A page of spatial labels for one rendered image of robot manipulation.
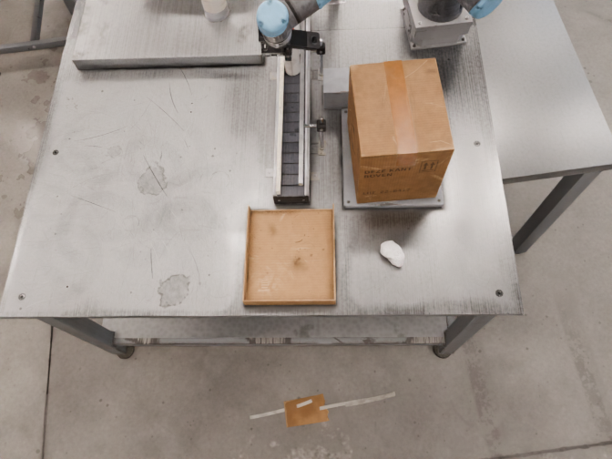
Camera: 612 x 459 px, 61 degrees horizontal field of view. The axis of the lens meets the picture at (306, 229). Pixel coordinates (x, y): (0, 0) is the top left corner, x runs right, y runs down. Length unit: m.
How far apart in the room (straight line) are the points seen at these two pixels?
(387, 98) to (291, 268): 0.55
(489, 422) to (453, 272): 0.95
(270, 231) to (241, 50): 0.68
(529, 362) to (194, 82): 1.75
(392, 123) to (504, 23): 0.83
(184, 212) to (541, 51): 1.33
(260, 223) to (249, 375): 0.91
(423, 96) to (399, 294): 0.55
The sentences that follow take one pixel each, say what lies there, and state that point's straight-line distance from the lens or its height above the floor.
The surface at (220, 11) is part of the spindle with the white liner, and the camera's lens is 2.00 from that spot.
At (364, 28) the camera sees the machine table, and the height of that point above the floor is 0.83.
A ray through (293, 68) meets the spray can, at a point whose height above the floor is 0.92.
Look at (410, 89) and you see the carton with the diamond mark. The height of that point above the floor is 1.12.
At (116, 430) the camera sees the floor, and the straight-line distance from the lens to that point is 2.44.
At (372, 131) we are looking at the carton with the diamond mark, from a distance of 1.39.
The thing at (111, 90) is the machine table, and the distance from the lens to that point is 2.00.
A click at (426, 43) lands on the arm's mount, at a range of 1.96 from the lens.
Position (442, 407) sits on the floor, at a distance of 2.31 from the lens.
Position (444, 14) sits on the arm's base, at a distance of 1.90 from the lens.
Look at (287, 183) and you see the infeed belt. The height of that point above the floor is 0.88.
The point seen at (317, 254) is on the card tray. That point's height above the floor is 0.83.
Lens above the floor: 2.26
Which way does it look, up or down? 66 degrees down
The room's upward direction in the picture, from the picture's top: 7 degrees counter-clockwise
